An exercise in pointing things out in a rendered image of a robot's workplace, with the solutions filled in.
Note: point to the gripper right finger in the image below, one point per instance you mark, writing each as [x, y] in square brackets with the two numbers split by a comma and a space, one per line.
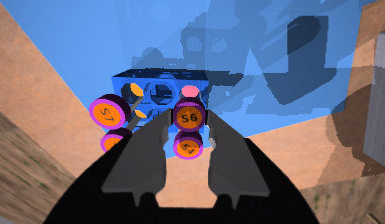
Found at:
[239, 168]

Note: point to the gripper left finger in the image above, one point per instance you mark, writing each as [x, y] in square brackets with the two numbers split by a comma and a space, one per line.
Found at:
[134, 165]

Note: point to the blue mat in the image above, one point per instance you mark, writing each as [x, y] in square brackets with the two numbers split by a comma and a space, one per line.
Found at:
[270, 63]

